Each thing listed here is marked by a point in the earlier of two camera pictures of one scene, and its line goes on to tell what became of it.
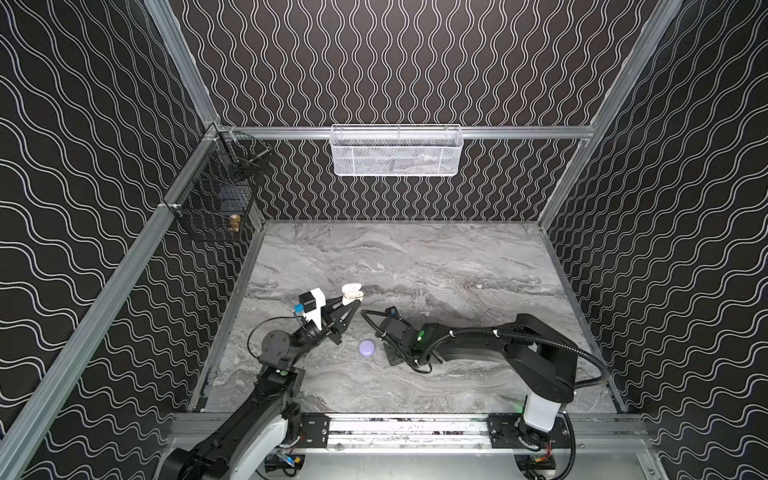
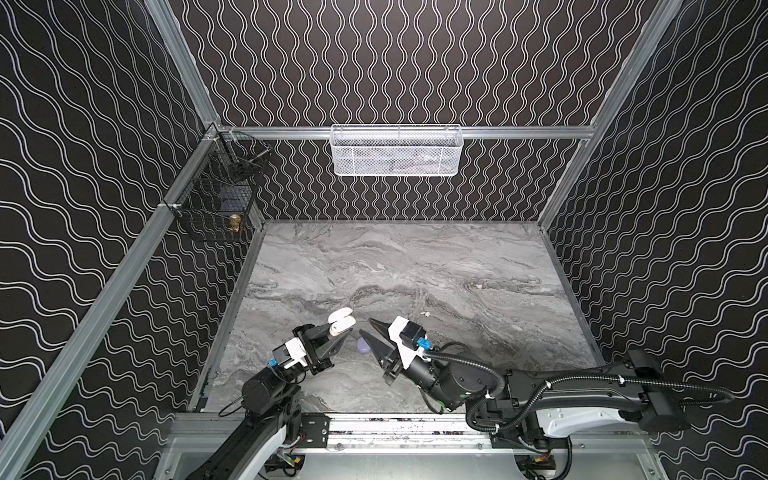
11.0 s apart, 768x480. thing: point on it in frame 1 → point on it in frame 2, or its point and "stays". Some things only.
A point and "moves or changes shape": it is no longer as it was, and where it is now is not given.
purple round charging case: x=367 y=347 stays
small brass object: x=235 y=222 stays
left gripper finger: x=342 y=317 → x=330 y=350
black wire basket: x=217 y=202 stays
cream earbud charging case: x=352 y=292 moves or changes shape
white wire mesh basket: x=396 y=150 stays
